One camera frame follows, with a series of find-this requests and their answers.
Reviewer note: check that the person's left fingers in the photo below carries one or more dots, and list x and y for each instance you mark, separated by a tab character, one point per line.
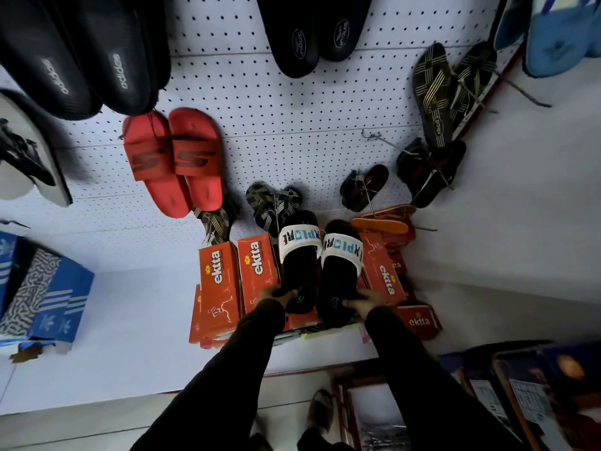
285	292

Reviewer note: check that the black slipper with oval logo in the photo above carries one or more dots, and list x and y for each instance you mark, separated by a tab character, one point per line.
291	37
342	28

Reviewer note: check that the orange slipper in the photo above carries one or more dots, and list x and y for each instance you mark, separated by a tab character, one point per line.
382	224

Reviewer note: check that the dark brown slipper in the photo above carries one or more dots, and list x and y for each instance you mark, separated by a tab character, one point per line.
364	187

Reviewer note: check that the light blue slipper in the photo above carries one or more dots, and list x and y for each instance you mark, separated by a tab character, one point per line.
561	35

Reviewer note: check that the black gold striped flip-flop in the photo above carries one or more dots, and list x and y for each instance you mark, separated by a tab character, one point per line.
432	93
472	79

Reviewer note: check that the person's shoe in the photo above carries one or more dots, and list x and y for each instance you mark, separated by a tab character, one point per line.
321	409

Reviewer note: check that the black yellow striped flip-flop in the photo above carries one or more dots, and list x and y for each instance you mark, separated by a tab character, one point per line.
216	224

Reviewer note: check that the person's right thumb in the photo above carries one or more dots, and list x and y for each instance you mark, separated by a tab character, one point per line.
350	303

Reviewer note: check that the person's right forearm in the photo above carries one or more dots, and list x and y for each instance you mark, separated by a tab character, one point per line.
422	385

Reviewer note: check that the person's left hand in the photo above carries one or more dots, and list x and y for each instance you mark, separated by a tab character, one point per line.
274	295

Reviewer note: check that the blue striped shoe box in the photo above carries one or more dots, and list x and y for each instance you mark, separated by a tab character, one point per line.
63	305

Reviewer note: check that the dark blue slipper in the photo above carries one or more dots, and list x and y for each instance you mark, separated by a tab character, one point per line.
512	18

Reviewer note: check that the large black textured slide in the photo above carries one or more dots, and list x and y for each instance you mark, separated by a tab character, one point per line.
112	51
42	56
157	37

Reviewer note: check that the black white striped flip-flop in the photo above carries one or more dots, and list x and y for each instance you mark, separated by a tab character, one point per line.
262	206
287	200

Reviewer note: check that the person's left forearm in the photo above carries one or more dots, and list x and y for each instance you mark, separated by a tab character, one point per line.
225	380

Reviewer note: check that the red slide sandal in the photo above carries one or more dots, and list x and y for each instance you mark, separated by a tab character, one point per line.
152	164
197	157

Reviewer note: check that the person's right hand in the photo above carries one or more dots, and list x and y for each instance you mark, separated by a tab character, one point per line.
365	302

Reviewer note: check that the metal pegboard hook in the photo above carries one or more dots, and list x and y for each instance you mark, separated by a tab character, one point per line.
385	143
523	91

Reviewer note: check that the dark shoe box with label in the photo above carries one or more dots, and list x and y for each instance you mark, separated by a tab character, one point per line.
479	385
544	399

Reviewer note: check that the pile of orange shoe boxes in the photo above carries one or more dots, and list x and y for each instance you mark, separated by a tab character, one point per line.
219	286

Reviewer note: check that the open brown shoe box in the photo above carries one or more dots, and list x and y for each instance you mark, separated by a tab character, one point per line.
371	413

